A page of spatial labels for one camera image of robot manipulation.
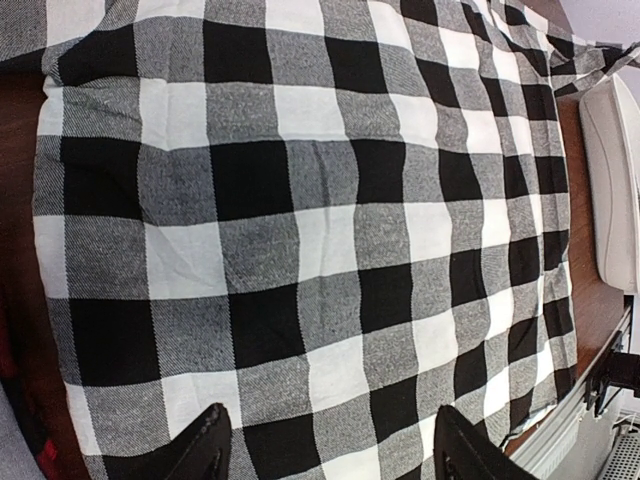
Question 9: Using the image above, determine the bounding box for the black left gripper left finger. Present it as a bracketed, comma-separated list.
[132, 403, 231, 480]

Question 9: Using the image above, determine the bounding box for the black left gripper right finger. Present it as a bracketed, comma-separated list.
[434, 405, 536, 480]

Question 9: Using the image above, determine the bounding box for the black white checked shirt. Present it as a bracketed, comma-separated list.
[1, 1, 639, 479]

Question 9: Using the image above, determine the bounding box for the folded grey shirt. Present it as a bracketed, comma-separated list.
[0, 389, 43, 480]

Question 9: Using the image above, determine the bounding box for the white plastic basket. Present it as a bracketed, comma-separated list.
[579, 75, 639, 295]

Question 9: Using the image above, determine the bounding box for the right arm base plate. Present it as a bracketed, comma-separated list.
[584, 351, 639, 417]

